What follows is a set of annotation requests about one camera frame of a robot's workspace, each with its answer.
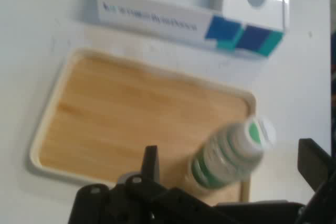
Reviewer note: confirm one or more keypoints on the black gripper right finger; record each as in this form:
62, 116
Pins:
320, 171

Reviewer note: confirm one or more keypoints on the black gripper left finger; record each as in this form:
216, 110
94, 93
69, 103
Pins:
151, 163

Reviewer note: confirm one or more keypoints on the wooden tray with cream rim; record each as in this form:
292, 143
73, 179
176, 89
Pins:
118, 116

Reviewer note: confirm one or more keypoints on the water bottle green label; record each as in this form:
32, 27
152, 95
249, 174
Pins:
225, 161

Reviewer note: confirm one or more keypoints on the white and blue cardboard box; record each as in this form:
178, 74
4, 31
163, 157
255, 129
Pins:
157, 19

